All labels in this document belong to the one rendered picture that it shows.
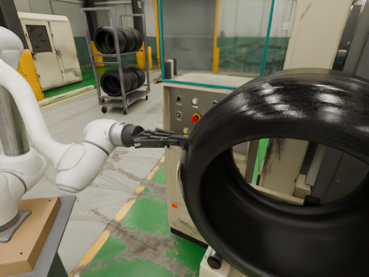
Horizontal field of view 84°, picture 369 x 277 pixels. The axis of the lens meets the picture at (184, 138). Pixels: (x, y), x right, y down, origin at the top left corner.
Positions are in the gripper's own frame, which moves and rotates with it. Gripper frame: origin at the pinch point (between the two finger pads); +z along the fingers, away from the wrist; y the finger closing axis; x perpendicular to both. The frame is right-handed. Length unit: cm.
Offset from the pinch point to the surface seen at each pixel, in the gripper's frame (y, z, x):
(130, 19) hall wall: 804, -700, -188
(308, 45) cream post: 26.5, 31.3, -21.9
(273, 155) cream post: 26.5, 23.7, 15.6
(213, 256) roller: -9.7, 12.1, 32.7
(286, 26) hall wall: 921, -47, -61
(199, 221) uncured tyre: -11.6, 9.8, 17.8
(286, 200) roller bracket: 24, 29, 33
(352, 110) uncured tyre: -10.0, 38.0, -13.5
